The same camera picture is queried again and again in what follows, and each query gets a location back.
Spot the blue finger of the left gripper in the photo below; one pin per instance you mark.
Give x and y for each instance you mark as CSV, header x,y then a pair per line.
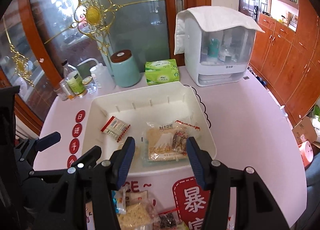
x,y
89,159
46,142

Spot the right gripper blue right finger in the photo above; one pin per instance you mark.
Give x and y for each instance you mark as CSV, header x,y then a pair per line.
x,y
205,169

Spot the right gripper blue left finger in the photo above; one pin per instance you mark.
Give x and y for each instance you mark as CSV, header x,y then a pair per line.
x,y
121,161

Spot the small red white snack packet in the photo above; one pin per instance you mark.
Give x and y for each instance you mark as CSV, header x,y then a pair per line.
x,y
115,128

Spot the large rice cake snack bag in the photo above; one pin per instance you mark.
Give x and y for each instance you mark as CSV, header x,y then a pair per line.
x,y
158,140

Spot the mixed nut snack bag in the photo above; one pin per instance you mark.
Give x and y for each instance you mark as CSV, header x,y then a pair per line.
x,y
183,131

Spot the blue candy wrapper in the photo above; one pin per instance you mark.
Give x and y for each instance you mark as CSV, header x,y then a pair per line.
x,y
119,200

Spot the white plastic storage bin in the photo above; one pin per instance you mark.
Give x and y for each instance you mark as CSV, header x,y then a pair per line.
x,y
152,112

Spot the clear drinking glass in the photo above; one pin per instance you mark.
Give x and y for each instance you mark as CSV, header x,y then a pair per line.
x,y
60,93

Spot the crispy rice snack bag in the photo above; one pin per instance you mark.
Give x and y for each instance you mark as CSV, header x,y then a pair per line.
x,y
140,215

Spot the green label glass bottle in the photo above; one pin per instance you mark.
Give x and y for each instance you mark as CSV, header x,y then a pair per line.
x,y
73,79

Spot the small glass jar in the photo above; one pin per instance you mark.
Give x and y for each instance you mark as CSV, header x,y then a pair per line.
x,y
89,84

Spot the white squeeze bottle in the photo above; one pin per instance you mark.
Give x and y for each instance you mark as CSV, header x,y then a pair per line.
x,y
100,75

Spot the teal ceramic jar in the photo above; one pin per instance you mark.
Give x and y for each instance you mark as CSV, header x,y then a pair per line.
x,y
125,69

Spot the green tissue pack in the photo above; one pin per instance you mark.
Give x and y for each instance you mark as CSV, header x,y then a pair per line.
x,y
161,71

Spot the pink plastic object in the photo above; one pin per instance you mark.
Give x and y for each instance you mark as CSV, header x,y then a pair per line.
x,y
306,153

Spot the cardboard box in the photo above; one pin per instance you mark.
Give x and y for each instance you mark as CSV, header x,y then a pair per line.
x,y
304,131

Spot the white countertop appliance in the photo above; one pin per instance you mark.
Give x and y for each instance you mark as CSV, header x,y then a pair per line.
x,y
217,57

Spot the wooden cabinet with shelves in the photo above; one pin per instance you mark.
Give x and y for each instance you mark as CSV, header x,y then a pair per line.
x,y
286,55

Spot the white cloth cover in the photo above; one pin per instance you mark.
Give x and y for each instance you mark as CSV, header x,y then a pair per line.
x,y
211,19

